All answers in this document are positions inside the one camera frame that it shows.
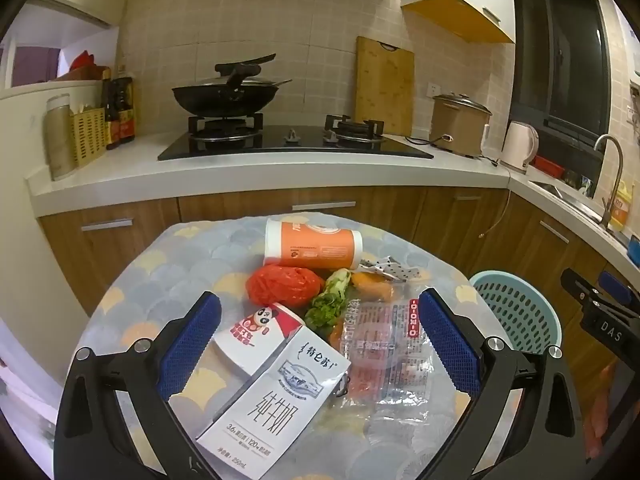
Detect white electric kettle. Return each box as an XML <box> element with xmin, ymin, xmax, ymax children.
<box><xmin>501</xmin><ymin>121</ymin><xmax>540</xmax><ymax>175</ymax></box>

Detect wooden base cabinets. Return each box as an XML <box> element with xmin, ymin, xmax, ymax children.
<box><xmin>39</xmin><ymin>185</ymin><xmax>628</xmax><ymax>361</ymax></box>

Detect beige canister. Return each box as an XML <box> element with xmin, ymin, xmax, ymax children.
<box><xmin>45</xmin><ymin>95</ymin><xmax>77</xmax><ymax>182</ymax></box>

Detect red and white small carton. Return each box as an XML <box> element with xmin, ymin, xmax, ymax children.
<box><xmin>212</xmin><ymin>302</ymin><xmax>306</xmax><ymax>379</ymax></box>

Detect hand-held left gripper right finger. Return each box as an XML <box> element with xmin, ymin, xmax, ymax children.
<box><xmin>417</xmin><ymin>287</ymin><xmax>593</xmax><ymax>480</ymax></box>

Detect light blue waste basket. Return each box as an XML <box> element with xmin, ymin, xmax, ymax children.
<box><xmin>469</xmin><ymin>271</ymin><xmax>564</xmax><ymax>363</ymax></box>

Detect orange and white paper cup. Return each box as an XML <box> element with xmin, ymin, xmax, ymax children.
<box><xmin>264</xmin><ymin>217</ymin><xmax>362</xmax><ymax>270</ymax></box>

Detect dark window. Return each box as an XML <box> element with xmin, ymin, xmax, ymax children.
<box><xmin>509</xmin><ymin>0</ymin><xmax>612</xmax><ymax>137</ymax></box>

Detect yellow plastic basket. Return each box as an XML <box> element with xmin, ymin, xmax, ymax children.
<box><xmin>70</xmin><ymin>107</ymin><xmax>109</xmax><ymax>169</ymax></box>

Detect clear printed plastic package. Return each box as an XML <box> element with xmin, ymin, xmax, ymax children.
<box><xmin>335</xmin><ymin>280</ymin><xmax>483</xmax><ymax>413</ymax></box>

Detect wooden cutting board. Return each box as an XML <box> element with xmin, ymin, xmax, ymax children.
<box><xmin>355</xmin><ymin>36</ymin><xmax>416</xmax><ymax>137</ymax></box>

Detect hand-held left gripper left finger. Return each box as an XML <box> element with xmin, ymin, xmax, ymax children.
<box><xmin>54</xmin><ymin>291</ymin><xmax>223</xmax><ymax>480</ymax></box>

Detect red plastic bag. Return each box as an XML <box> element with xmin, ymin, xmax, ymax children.
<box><xmin>245</xmin><ymin>265</ymin><xmax>325</xmax><ymax>307</ymax></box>

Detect black power cord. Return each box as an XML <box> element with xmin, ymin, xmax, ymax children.
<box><xmin>404</xmin><ymin>125</ymin><xmax>511</xmax><ymax>239</ymax></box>

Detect yellow dish soap bottle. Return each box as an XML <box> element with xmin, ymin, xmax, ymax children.
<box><xmin>610</xmin><ymin>180</ymin><xmax>635</xmax><ymax>232</ymax></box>

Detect scale-patterned tablecloth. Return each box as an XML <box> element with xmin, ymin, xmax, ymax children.
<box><xmin>65</xmin><ymin>212</ymin><xmax>506</xmax><ymax>480</ymax></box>

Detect green leafy vegetable scrap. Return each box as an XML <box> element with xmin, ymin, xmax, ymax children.
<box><xmin>304</xmin><ymin>268</ymin><xmax>354</xmax><ymax>330</ymax></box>

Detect brown electric cooker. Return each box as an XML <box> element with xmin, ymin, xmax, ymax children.
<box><xmin>430</xmin><ymin>92</ymin><xmax>494</xmax><ymax>159</ymax></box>

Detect red box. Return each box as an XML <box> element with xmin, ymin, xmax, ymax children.
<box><xmin>532</xmin><ymin>156</ymin><xmax>562</xmax><ymax>177</ymax></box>

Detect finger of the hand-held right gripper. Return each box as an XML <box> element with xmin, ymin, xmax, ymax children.
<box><xmin>560</xmin><ymin>267</ymin><xmax>640</xmax><ymax>348</ymax></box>
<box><xmin>600</xmin><ymin>271</ymin><xmax>640</xmax><ymax>318</ymax></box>

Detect steel sink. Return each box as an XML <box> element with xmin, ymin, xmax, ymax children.
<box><xmin>530</xmin><ymin>180</ymin><xmax>603</xmax><ymax>221</ymax></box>

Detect black gas stove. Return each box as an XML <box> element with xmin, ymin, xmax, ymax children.
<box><xmin>157</xmin><ymin>112</ymin><xmax>434</xmax><ymax>162</ymax></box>

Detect dark sauce bottle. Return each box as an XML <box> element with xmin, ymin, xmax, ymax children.
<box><xmin>102</xmin><ymin>69</ymin><xmax>120</xmax><ymax>151</ymax></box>
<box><xmin>114</xmin><ymin>76</ymin><xmax>137</xmax><ymax>144</ymax></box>

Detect metal faucet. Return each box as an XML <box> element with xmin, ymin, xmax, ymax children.
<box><xmin>593</xmin><ymin>134</ymin><xmax>627</xmax><ymax>229</ymax></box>

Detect white and orange wall cabinet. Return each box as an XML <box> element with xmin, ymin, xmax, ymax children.
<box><xmin>400</xmin><ymin>0</ymin><xmax>517</xmax><ymax>45</ymax></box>

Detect white milk carton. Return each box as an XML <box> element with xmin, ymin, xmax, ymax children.
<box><xmin>196</xmin><ymin>324</ymin><xmax>351</xmax><ymax>479</ymax></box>

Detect person's right forearm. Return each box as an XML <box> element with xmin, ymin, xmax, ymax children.
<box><xmin>585</xmin><ymin>362</ymin><xmax>622</xmax><ymax>458</ymax></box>

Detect black wok with lid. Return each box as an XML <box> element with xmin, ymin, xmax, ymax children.
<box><xmin>171</xmin><ymin>52</ymin><xmax>294</xmax><ymax>117</ymax></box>

